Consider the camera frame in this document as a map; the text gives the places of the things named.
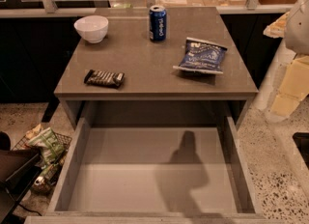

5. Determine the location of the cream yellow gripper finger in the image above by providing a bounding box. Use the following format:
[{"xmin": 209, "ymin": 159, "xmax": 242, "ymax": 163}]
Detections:
[{"xmin": 270, "ymin": 55, "xmax": 309, "ymax": 117}]

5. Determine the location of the grey top drawer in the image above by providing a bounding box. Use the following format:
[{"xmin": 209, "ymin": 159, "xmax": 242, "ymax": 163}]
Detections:
[{"xmin": 25, "ymin": 101, "xmax": 281, "ymax": 224}]

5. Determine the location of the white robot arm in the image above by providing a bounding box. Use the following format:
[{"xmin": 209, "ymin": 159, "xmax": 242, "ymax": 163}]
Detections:
[{"xmin": 267, "ymin": 0, "xmax": 309, "ymax": 117}]

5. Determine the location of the grey drawer cabinet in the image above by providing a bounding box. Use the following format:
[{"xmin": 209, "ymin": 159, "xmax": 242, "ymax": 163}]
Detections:
[{"xmin": 55, "ymin": 7, "xmax": 257, "ymax": 126}]

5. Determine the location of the blue chip bag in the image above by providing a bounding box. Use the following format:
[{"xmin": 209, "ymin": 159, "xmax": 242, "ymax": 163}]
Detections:
[{"xmin": 174, "ymin": 37, "xmax": 227, "ymax": 74}]

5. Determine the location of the white railing ledge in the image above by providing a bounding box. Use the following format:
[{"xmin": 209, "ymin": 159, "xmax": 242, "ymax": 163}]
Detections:
[{"xmin": 0, "ymin": 4, "xmax": 294, "ymax": 18}]

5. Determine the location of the blue soda can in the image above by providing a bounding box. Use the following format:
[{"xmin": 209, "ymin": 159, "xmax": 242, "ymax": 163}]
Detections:
[{"xmin": 149, "ymin": 5, "xmax": 167, "ymax": 42}]

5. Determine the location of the dark striped snack bar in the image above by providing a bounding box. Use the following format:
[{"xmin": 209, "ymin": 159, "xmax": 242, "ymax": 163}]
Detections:
[{"xmin": 84, "ymin": 70, "xmax": 125, "ymax": 88}]

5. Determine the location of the white ceramic bowl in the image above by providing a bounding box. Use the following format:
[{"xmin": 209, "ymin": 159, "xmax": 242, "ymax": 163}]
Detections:
[{"xmin": 74, "ymin": 15, "xmax": 109, "ymax": 43}]

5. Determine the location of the green white snack bag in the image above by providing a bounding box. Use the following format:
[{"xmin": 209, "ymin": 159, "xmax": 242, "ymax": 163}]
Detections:
[{"xmin": 26, "ymin": 127, "xmax": 65, "ymax": 165}]

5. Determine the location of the metal can in basket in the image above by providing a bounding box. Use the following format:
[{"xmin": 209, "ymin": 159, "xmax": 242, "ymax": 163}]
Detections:
[{"xmin": 34, "ymin": 176, "xmax": 47, "ymax": 187}]

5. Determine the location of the black base equipment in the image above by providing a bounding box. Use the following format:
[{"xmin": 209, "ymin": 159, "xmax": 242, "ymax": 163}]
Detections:
[{"xmin": 0, "ymin": 132, "xmax": 41, "ymax": 224}]

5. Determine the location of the black wire basket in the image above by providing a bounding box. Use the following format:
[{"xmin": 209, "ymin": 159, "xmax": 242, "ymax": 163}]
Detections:
[{"xmin": 13, "ymin": 128, "xmax": 71, "ymax": 194}]

